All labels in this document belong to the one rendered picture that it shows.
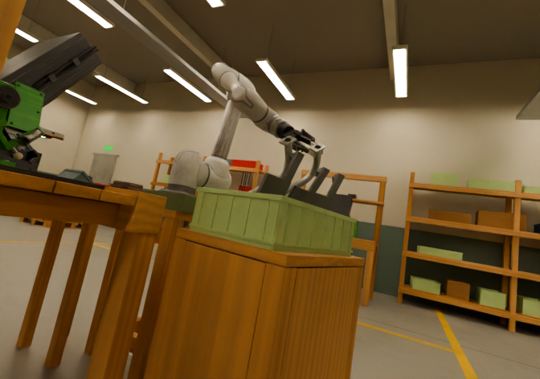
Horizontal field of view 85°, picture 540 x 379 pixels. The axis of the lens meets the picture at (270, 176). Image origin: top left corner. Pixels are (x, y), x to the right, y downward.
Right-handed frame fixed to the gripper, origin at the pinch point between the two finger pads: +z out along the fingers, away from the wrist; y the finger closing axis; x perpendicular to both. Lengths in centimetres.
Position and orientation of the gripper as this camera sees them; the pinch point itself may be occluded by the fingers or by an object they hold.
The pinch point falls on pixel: (313, 149)
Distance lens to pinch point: 125.5
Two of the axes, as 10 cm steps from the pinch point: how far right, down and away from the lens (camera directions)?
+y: 8.0, -4.3, 4.3
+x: 0.6, 7.6, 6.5
